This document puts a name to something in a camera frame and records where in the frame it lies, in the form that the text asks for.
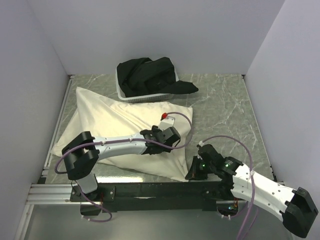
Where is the purple cable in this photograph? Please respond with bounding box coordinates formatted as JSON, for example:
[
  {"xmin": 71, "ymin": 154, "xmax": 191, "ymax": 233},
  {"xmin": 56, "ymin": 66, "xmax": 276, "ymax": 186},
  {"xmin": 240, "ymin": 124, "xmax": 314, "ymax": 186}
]
[
  {"xmin": 198, "ymin": 135, "xmax": 259, "ymax": 240},
  {"xmin": 54, "ymin": 111, "xmax": 195, "ymax": 223}
]

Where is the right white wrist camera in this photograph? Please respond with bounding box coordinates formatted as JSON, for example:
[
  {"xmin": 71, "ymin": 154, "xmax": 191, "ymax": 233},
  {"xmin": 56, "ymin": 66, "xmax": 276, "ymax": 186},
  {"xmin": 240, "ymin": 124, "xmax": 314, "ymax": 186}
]
[{"xmin": 197, "ymin": 141, "xmax": 205, "ymax": 160}]

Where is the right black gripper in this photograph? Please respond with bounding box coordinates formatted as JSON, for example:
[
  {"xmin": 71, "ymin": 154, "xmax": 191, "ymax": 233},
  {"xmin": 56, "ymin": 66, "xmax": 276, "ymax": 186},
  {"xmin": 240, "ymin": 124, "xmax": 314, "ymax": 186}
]
[{"xmin": 185, "ymin": 155, "xmax": 215, "ymax": 181}]

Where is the cream satin pillowcase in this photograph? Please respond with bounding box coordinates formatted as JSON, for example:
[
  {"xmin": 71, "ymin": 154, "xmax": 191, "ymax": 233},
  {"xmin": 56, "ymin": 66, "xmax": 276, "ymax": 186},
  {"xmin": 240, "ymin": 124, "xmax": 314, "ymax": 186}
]
[{"xmin": 51, "ymin": 87, "xmax": 193, "ymax": 182}]

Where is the white plastic basket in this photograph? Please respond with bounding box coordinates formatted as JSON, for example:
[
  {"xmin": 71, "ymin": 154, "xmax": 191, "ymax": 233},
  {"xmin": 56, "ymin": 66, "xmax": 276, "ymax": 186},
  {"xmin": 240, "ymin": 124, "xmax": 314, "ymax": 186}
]
[{"xmin": 114, "ymin": 70, "xmax": 174, "ymax": 104}]

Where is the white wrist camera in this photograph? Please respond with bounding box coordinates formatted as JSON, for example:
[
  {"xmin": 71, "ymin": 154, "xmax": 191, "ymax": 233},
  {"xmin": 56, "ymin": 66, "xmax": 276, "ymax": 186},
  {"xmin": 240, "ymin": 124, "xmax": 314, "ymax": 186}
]
[
  {"xmin": 197, "ymin": 141, "xmax": 205, "ymax": 160},
  {"xmin": 158, "ymin": 113, "xmax": 176, "ymax": 131}
]

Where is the black cloth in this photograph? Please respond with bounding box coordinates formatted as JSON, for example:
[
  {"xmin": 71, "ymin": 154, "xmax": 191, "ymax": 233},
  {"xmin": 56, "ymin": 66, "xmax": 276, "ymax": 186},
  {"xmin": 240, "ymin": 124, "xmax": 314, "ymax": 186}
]
[{"xmin": 116, "ymin": 57, "xmax": 199, "ymax": 97}]

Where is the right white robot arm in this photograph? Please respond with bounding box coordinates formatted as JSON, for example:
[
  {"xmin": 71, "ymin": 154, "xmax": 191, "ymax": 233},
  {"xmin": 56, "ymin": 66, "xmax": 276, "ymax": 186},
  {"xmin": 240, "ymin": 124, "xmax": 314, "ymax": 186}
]
[{"xmin": 185, "ymin": 143, "xmax": 319, "ymax": 238}]

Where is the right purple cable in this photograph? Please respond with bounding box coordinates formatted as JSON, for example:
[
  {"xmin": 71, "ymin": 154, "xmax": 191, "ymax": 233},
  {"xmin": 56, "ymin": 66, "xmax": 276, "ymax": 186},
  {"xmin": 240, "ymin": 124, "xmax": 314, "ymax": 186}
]
[{"xmin": 198, "ymin": 135, "xmax": 259, "ymax": 240}]

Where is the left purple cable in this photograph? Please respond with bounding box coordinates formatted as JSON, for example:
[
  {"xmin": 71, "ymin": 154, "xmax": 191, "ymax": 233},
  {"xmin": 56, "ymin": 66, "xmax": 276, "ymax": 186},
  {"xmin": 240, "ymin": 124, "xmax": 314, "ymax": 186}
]
[{"xmin": 54, "ymin": 111, "xmax": 195, "ymax": 223}]

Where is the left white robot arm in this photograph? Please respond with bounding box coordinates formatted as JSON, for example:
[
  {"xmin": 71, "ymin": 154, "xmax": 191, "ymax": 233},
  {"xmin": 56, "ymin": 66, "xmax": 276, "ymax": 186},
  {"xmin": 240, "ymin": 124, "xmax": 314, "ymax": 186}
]
[{"xmin": 61, "ymin": 125, "xmax": 181, "ymax": 201}]

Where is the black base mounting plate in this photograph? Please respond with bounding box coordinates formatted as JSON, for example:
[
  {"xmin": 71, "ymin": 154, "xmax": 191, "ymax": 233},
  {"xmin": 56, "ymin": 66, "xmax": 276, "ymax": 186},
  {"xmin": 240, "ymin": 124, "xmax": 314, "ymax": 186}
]
[{"xmin": 70, "ymin": 181, "xmax": 241, "ymax": 216}]

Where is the aluminium frame rail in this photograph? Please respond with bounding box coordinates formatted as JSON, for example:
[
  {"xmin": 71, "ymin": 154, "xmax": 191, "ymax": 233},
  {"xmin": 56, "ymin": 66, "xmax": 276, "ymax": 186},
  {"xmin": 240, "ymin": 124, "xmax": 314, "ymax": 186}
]
[{"xmin": 24, "ymin": 159, "xmax": 83, "ymax": 206}]

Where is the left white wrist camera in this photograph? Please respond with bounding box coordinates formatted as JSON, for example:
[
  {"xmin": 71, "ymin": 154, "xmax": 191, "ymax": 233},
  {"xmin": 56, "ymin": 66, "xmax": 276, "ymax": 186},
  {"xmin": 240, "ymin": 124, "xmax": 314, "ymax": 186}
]
[{"xmin": 158, "ymin": 113, "xmax": 176, "ymax": 131}]

